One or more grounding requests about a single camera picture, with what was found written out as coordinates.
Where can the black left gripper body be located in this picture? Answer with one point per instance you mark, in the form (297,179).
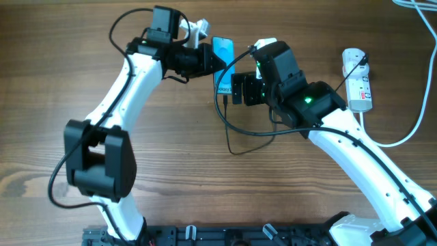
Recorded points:
(193,63)

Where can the white power strip socket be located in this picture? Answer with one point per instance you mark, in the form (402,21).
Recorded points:
(356,72)

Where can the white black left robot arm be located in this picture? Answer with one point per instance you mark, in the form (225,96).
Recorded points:
(100,161)

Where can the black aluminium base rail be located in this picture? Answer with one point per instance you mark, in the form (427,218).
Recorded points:
(306,234)

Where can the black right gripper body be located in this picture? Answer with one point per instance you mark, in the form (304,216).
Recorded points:
(254,88)

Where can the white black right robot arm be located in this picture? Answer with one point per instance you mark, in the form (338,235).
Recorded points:
(406,213)

